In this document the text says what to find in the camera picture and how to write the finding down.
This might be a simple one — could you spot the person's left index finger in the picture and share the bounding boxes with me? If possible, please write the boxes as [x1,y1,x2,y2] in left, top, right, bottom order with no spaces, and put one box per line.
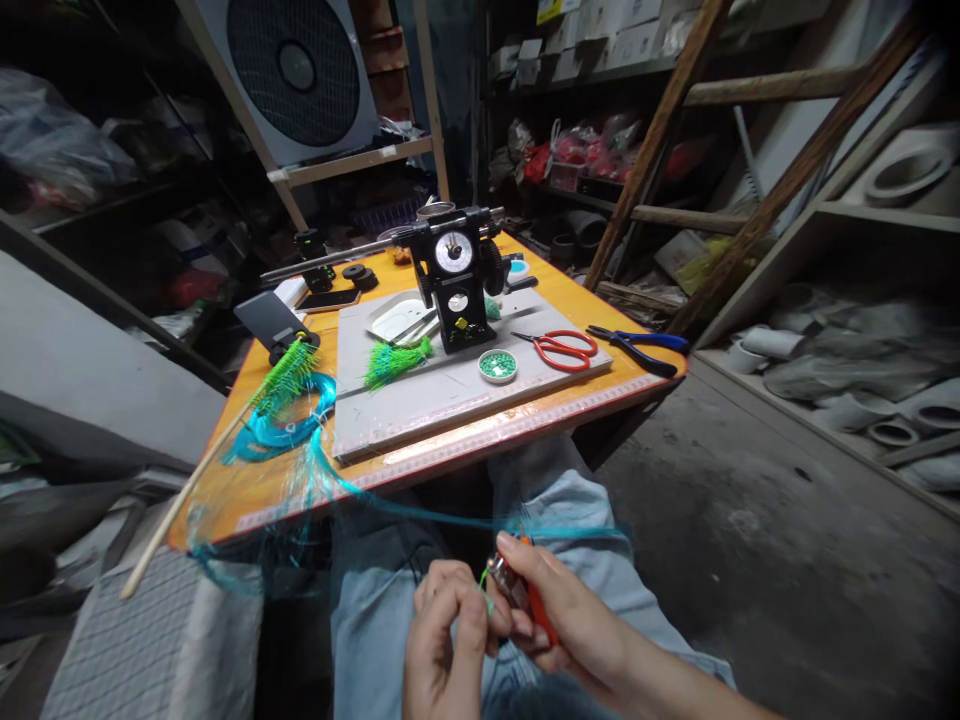
[428,559,498,610]

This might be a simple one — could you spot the purple plastic basket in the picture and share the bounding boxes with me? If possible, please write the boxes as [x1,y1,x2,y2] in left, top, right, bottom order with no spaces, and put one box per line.
[347,197,422,235]

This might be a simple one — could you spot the flat smartphone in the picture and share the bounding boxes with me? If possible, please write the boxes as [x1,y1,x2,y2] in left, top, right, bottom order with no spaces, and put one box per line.
[293,287,362,313]

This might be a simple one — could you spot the thin wooden stick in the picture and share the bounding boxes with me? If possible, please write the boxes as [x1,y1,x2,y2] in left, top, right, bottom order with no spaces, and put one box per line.
[119,337,321,601]

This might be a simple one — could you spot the shelf with boxes and bags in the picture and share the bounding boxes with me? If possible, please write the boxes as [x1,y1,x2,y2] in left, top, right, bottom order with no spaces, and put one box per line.
[479,0,725,253]

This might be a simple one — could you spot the coil of teal thread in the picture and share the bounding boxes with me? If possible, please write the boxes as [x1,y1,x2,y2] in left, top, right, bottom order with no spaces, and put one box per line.
[221,371,341,467]

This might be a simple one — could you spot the wooden ladder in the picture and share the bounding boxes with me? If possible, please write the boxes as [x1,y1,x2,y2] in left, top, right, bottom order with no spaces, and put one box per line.
[582,0,933,340]

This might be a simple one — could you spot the white box fan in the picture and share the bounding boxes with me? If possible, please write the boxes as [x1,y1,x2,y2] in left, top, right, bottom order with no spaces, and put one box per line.
[192,0,381,169]

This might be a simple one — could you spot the black cylinder with green marks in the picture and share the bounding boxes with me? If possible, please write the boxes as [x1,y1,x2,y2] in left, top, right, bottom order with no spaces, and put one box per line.
[293,229,336,295]

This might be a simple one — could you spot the grey work board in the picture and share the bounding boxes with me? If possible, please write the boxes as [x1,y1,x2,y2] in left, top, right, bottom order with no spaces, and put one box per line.
[331,287,616,466]

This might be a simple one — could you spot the blue handled pliers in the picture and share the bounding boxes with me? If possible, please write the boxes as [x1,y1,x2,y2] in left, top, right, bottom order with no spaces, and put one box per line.
[585,323,691,379]

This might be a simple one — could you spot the wooden table with orange top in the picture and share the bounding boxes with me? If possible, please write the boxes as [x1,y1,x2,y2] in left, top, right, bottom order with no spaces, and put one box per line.
[166,227,689,554]

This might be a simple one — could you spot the person's left hand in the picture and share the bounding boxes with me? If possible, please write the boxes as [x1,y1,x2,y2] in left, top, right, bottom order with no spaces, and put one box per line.
[404,559,515,720]

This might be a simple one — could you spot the metal tweezers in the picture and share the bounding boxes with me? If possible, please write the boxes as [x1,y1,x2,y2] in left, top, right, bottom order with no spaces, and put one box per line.
[388,308,441,347]

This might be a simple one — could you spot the person's legs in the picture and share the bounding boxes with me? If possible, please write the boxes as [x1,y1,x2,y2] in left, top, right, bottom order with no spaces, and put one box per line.
[329,438,738,720]

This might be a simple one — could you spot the shelf with white pipe fittings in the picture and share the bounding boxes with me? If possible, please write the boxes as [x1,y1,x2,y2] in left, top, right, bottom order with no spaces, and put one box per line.
[688,41,960,523]

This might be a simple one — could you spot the dark shelf with plastic bags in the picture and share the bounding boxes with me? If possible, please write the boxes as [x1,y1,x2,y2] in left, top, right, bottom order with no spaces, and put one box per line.
[0,0,260,380]

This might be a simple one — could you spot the person's right hand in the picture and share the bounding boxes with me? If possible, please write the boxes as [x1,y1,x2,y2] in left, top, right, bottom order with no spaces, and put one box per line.
[494,530,655,697]

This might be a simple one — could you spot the person's left thumb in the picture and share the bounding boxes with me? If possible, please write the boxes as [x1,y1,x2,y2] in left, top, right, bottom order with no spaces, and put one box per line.
[463,596,515,658]

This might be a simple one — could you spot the grey checkered cloth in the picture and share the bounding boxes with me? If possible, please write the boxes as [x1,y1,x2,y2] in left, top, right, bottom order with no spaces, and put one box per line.
[40,545,265,720]

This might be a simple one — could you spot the orange lighter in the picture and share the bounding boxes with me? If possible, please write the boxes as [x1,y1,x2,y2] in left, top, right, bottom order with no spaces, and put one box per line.
[485,533,562,651]

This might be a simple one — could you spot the person's right thumb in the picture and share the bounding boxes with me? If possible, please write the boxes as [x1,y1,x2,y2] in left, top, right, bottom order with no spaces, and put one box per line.
[495,530,565,605]

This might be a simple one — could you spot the red scissors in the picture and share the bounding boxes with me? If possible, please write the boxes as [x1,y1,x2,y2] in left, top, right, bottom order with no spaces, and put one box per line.
[511,329,600,373]

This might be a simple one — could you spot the person's left fingers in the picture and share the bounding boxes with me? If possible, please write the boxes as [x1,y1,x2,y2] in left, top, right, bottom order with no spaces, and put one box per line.
[412,581,459,661]

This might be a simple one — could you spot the white rectangular tray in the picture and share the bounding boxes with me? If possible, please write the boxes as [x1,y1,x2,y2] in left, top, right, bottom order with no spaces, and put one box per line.
[364,299,430,344]

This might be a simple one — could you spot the white dish of green beads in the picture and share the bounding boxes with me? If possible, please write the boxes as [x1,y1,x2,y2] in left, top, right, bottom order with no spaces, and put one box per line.
[477,347,521,385]

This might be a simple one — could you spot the person's right fingers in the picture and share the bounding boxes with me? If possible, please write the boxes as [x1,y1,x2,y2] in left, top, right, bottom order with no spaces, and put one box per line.
[496,618,562,674]

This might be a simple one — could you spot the long teal thread strand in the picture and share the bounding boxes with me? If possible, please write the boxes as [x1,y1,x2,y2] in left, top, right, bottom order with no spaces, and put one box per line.
[187,416,633,595]

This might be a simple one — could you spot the grey phone on black stand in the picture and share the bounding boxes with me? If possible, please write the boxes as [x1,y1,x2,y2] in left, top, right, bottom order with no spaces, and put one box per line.
[233,290,323,369]

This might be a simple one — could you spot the wooden frame stand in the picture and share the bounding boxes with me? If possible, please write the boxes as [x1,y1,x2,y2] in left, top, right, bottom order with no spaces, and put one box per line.
[174,0,452,235]

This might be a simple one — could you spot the black winding machine with dial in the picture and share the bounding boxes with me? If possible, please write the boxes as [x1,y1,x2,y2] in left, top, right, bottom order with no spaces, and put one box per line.
[403,202,541,356]

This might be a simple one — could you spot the row of green tassels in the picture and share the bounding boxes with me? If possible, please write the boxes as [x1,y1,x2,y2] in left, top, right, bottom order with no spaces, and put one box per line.
[252,338,323,418]

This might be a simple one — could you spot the bundle of green tassels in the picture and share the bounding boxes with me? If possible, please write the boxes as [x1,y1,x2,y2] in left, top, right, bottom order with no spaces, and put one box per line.
[361,334,437,390]

